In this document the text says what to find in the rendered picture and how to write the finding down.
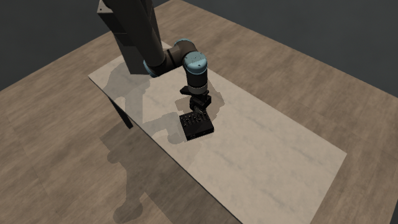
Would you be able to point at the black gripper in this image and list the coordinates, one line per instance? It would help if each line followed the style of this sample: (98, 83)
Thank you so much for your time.
(200, 102)

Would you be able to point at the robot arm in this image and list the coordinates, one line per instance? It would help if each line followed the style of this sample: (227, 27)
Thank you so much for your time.
(134, 20)

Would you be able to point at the black lighting desk panel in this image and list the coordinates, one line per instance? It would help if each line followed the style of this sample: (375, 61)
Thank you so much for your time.
(196, 125)

